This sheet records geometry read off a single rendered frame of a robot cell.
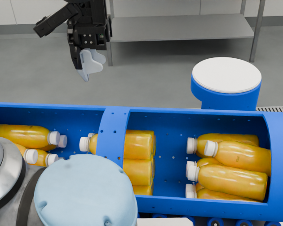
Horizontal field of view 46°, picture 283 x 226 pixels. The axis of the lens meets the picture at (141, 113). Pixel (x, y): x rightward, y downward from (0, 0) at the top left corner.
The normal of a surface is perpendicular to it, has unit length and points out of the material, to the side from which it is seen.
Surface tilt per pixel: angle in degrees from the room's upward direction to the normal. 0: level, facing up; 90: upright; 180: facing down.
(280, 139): 21
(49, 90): 0
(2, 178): 47
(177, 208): 99
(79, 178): 7
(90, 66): 93
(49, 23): 87
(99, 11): 90
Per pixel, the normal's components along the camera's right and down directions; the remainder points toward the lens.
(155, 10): -0.01, 0.61
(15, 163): 0.65, -0.58
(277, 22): -0.02, 0.40
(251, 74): -0.04, -0.79
